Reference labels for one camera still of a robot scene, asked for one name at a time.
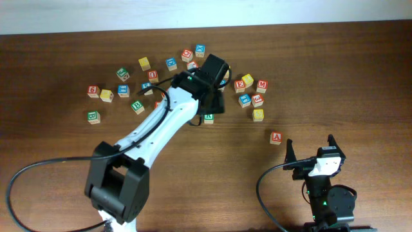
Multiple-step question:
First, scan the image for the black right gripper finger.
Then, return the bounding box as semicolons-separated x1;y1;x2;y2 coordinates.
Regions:
284;139;297;164
327;134;339;149

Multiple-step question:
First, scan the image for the green R block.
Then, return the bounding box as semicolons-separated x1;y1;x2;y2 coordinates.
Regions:
203;114;214;124

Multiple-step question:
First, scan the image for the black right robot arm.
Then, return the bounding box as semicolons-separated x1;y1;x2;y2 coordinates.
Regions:
283;135;357;231

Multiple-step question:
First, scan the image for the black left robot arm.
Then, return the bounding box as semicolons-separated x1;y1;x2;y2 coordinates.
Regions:
84;54;232;232

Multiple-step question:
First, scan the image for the blue P block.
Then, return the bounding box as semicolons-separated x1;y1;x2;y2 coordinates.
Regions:
219;79;227;92

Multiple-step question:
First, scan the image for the red A block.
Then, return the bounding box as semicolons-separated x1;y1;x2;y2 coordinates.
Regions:
270;131;283;145

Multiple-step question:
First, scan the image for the blue E block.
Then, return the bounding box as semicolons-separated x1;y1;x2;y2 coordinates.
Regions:
238;94;251;108

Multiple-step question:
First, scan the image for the red E block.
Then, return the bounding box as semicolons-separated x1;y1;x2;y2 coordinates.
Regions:
234;80;246;93

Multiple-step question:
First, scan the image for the red Y block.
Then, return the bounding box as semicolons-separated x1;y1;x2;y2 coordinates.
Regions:
187;61;199;70

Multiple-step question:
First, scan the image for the yellow block right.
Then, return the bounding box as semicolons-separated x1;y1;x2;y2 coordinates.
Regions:
241;73;254;88

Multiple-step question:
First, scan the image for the red 3 block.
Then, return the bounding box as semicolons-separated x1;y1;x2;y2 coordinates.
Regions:
251;94;264;108

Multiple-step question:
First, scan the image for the yellow S block near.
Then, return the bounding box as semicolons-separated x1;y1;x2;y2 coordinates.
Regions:
252;109;265;122

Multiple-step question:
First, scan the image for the red C block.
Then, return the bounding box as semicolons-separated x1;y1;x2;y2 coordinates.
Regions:
181;49;193;63

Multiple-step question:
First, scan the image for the red M block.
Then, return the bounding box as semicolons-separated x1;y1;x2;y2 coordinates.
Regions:
256;80;268;93

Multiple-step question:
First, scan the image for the blue X block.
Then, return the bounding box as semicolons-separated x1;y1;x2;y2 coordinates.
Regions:
195;44;205;57

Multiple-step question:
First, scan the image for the red I block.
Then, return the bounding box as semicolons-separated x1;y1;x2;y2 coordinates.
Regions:
154;101;161;109

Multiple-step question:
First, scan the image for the blue D block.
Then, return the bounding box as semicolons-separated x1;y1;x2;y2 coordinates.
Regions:
165;57;177;72

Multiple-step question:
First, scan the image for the red U block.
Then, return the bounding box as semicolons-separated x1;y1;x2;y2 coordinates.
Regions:
147;70;159;83

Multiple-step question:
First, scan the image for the blue 5 block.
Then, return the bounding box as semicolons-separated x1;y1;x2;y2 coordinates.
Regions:
141;82;153;95

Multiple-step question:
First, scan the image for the green B block centre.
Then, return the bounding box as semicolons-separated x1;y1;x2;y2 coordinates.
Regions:
131;101;145;115

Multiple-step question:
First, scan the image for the green b block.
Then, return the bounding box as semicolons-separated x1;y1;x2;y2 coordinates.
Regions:
87;111;100;124
131;101;145;115

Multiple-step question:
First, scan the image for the yellow block far left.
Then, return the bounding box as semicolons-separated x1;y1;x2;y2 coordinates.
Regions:
138;57;151;71

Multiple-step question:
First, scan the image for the green J block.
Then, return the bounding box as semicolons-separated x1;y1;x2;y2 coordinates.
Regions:
116;67;130;82

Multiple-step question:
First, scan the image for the green B block left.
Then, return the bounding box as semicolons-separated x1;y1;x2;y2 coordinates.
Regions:
87;111;100;124

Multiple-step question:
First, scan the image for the red 6 block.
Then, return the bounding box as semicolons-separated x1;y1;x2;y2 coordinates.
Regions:
87;85;100;98

